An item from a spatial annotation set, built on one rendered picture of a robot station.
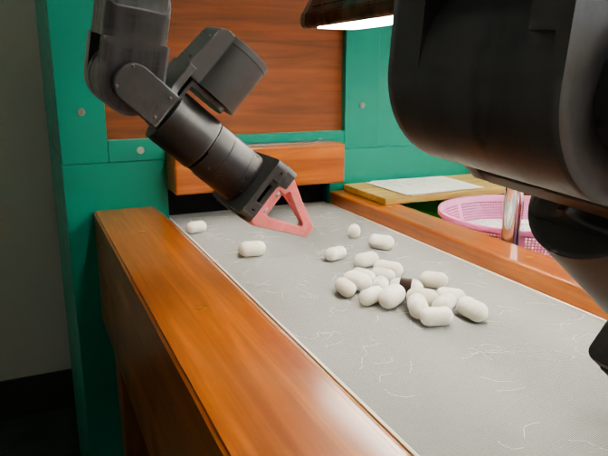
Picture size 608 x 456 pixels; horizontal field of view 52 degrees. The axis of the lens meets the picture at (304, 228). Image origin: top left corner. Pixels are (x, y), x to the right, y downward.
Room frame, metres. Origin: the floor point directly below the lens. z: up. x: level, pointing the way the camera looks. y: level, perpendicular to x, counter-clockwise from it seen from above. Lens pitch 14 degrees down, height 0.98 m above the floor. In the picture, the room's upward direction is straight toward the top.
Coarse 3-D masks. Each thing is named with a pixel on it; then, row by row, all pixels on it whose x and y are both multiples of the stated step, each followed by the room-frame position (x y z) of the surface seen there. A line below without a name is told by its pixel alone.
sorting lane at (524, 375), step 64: (256, 256) 0.79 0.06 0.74; (320, 256) 0.79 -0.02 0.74; (384, 256) 0.79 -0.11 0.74; (448, 256) 0.79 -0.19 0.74; (320, 320) 0.57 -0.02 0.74; (384, 320) 0.57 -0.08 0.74; (512, 320) 0.57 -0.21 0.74; (576, 320) 0.57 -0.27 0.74; (384, 384) 0.44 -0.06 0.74; (448, 384) 0.44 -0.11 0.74; (512, 384) 0.44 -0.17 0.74; (576, 384) 0.44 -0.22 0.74; (448, 448) 0.36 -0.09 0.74; (512, 448) 0.36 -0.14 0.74; (576, 448) 0.36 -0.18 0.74
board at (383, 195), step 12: (468, 180) 1.17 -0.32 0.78; (480, 180) 1.17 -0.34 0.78; (360, 192) 1.08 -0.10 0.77; (372, 192) 1.06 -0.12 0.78; (384, 192) 1.06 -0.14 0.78; (396, 192) 1.06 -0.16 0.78; (444, 192) 1.06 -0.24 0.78; (456, 192) 1.06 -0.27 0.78; (468, 192) 1.07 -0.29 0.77; (480, 192) 1.08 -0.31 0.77; (492, 192) 1.09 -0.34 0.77; (504, 192) 1.10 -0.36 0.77
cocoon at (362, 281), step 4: (348, 272) 0.67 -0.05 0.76; (352, 272) 0.66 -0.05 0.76; (356, 272) 0.66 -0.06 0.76; (360, 272) 0.66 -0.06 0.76; (344, 276) 0.67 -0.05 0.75; (348, 276) 0.66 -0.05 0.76; (352, 276) 0.66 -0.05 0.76; (356, 276) 0.65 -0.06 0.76; (360, 276) 0.65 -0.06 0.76; (364, 276) 0.65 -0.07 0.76; (368, 276) 0.65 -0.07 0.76; (352, 280) 0.65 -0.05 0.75; (356, 280) 0.65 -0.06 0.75; (360, 280) 0.65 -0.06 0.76; (364, 280) 0.65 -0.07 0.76; (368, 280) 0.65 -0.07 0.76; (356, 284) 0.65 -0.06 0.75; (360, 284) 0.65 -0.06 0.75; (364, 284) 0.65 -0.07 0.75; (368, 284) 0.65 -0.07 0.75; (356, 288) 0.65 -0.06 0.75; (360, 288) 0.65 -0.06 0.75; (364, 288) 0.65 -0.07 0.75
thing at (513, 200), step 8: (512, 192) 0.79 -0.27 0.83; (520, 192) 0.79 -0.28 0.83; (504, 200) 0.80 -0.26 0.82; (512, 200) 0.79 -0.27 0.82; (520, 200) 0.79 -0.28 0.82; (504, 208) 0.79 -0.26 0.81; (512, 208) 0.79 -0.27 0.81; (520, 208) 0.79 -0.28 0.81; (504, 216) 0.79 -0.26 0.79; (512, 216) 0.79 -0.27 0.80; (520, 216) 0.79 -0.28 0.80; (504, 224) 0.79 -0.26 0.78; (512, 224) 0.79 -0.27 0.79; (520, 224) 0.79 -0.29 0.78; (504, 232) 0.79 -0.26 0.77; (512, 232) 0.78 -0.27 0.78; (504, 240) 0.79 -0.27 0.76; (512, 240) 0.79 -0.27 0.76
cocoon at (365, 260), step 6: (366, 252) 0.74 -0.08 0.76; (372, 252) 0.74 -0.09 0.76; (354, 258) 0.74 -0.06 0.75; (360, 258) 0.73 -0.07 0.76; (366, 258) 0.73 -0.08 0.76; (372, 258) 0.74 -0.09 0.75; (378, 258) 0.74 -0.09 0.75; (354, 264) 0.74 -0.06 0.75; (360, 264) 0.73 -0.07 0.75; (366, 264) 0.73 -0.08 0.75; (372, 264) 0.74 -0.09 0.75
